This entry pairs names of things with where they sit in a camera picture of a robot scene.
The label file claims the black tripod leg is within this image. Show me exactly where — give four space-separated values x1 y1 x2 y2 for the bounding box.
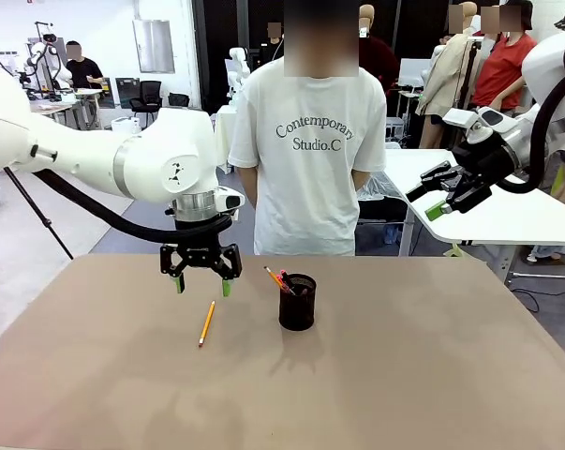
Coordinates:
3 166 75 261

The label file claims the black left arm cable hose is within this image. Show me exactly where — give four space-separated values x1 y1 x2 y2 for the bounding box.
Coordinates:
32 167 234 246

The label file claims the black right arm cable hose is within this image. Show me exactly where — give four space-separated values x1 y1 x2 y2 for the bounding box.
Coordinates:
497 69 565 194

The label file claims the mannequin in dark red shirt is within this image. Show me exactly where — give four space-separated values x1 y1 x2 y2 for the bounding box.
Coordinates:
356 4 400 90

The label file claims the white humanoid robot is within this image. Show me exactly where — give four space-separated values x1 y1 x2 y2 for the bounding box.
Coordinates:
224 46 253 102

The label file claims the person in black clothes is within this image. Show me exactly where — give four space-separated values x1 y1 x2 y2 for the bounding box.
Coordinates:
258 22 286 71

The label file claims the grey wall panel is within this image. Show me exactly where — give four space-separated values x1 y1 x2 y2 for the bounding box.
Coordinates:
132 19 175 75

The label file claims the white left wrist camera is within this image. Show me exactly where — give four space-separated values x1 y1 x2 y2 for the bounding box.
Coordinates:
215 186 246 213

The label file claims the person's right forearm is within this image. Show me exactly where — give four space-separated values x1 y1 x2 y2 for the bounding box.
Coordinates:
237 166 260 207

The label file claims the person in white T-shirt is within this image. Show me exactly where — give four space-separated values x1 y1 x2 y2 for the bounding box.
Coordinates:
228 0 389 257

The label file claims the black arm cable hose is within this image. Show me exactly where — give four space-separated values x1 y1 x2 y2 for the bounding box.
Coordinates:
32 167 234 246
497 69 565 194

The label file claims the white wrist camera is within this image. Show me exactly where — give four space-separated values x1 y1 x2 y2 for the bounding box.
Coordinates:
443 106 517 143
215 186 246 213

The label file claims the black office chair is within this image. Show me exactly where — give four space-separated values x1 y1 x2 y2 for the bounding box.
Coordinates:
130 80 164 128

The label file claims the man in black T-shirt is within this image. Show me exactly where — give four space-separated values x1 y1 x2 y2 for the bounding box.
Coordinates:
65 40 106 90

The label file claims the dark display board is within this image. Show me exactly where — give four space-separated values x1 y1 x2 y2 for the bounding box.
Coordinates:
115 77 141 110

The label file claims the black mesh pen holder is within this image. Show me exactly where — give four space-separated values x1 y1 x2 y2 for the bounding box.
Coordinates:
278 274 318 332

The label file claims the white workbench table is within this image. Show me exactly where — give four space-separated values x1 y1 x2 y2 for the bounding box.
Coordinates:
28 88 105 130

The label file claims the person in red T-shirt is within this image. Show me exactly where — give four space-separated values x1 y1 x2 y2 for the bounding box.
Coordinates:
471 0 539 118

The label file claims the white printer box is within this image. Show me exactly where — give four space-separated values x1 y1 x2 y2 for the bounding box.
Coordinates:
112 116 142 135

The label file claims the white curved table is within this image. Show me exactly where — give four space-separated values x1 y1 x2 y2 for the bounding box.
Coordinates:
383 148 565 287

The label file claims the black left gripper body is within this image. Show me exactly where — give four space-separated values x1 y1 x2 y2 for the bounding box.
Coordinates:
174 216 231 269

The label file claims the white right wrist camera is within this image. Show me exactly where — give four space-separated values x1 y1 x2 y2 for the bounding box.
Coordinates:
443 106 517 143

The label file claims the clear plastic bag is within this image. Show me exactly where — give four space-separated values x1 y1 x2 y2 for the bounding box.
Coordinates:
356 171 408 201

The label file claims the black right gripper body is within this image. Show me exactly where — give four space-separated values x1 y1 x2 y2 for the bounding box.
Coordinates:
450 139 515 215

